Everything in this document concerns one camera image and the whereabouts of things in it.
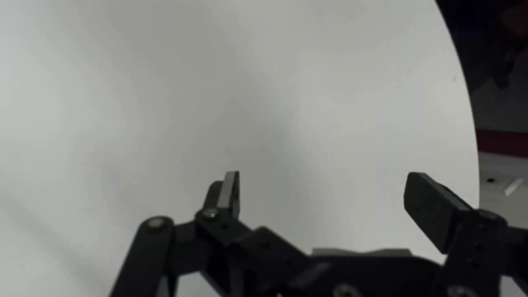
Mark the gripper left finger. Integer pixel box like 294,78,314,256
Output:
109,171,309,297

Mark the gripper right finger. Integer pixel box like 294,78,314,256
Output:
403,172,528,297

